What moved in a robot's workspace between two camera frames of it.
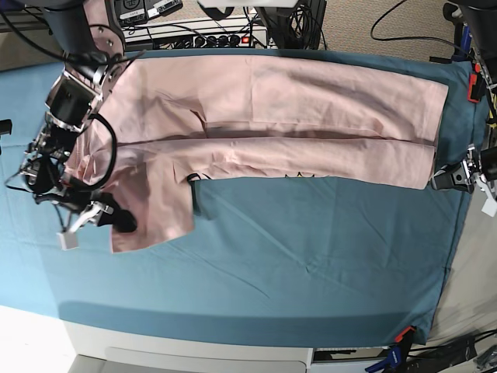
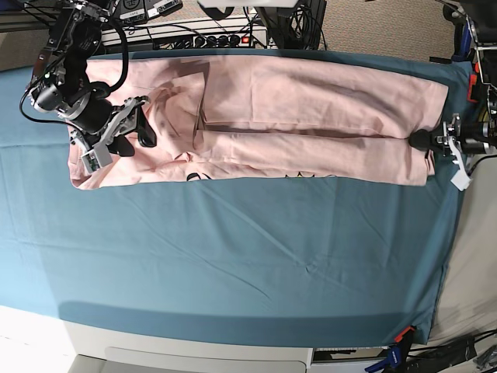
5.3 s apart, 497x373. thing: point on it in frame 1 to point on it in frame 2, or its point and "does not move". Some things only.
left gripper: [43, 172] to [102, 121]
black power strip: [238, 40] does not move
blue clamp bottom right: [395, 359] does not move
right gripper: [479, 166] to [453, 139]
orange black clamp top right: [477, 84] does not move
